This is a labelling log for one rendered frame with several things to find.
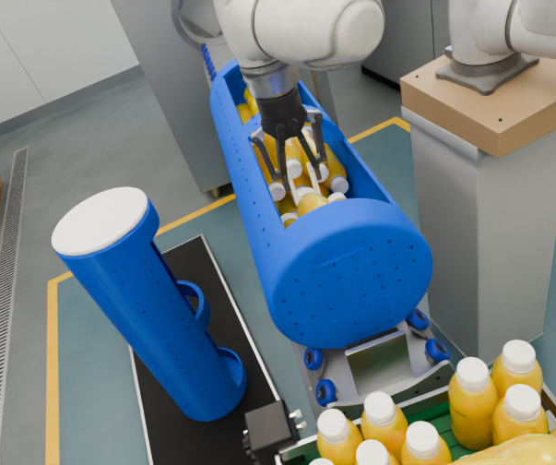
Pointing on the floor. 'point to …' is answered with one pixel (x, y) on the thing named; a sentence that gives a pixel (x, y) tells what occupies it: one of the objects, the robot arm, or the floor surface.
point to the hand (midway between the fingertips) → (303, 184)
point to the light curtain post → (325, 93)
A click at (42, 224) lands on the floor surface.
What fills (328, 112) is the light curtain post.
